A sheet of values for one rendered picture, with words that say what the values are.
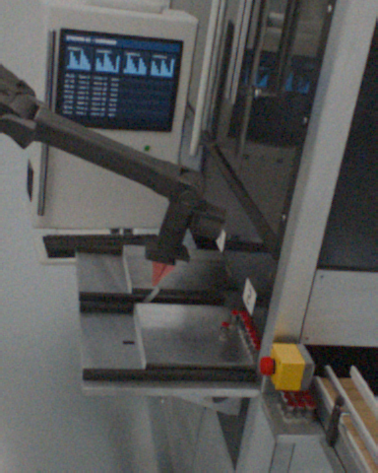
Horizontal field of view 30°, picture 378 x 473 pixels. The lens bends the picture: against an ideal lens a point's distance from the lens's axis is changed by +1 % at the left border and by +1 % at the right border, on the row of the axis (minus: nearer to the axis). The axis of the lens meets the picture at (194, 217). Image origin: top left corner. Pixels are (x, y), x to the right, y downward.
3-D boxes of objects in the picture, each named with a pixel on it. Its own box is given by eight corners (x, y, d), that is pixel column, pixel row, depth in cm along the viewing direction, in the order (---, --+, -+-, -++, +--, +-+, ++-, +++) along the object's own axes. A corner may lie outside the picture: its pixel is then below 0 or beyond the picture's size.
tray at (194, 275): (229, 260, 223) (230, 250, 222) (249, 303, 200) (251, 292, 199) (122, 255, 216) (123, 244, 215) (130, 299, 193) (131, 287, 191)
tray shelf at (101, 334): (224, 258, 229) (225, 253, 228) (289, 397, 166) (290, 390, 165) (75, 251, 218) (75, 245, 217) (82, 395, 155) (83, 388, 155)
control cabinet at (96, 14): (157, 209, 275) (185, -1, 244) (171, 231, 258) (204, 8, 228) (23, 208, 257) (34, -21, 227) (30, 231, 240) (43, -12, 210)
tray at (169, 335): (257, 318, 193) (259, 307, 192) (284, 377, 170) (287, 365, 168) (133, 314, 185) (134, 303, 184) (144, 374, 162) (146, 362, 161)
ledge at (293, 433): (317, 403, 165) (318, 396, 165) (337, 442, 154) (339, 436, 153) (259, 402, 162) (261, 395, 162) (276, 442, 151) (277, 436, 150)
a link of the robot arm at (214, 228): (185, 168, 152) (182, 189, 145) (235, 183, 154) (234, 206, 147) (168, 210, 159) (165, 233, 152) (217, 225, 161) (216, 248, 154)
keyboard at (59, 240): (157, 237, 249) (157, 232, 248) (168, 256, 237) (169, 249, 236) (41, 238, 235) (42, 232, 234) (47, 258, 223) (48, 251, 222)
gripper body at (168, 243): (188, 265, 156) (199, 236, 153) (144, 256, 153) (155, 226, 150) (183, 252, 162) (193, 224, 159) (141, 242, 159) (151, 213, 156)
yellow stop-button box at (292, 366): (296, 371, 159) (303, 343, 156) (307, 391, 152) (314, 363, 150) (264, 370, 157) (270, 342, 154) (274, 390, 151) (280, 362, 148)
